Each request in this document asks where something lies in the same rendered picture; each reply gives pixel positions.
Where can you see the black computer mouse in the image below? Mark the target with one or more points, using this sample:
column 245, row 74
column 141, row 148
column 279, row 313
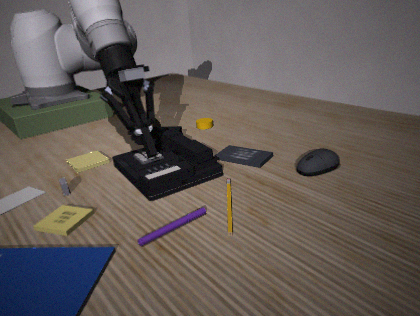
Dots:
column 318, row 162

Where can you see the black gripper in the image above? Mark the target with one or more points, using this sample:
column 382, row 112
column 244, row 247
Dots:
column 129, row 91

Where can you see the dark grey pocket calculator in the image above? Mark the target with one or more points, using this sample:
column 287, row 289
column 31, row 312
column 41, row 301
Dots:
column 244, row 156

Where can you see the blue notebook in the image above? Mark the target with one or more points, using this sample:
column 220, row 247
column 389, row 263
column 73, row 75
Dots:
column 56, row 281

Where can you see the black desk phone body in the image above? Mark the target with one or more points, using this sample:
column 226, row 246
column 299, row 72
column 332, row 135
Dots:
column 165, row 173

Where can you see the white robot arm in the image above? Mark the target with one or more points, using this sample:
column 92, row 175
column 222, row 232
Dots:
column 48, row 53

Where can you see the yellow pencil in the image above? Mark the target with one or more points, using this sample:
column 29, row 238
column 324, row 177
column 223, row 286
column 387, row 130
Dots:
column 229, row 208

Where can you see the purple cylinder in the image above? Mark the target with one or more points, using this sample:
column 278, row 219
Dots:
column 150, row 237

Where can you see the black telephone handset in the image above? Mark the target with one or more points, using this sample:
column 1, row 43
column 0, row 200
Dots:
column 192, row 150

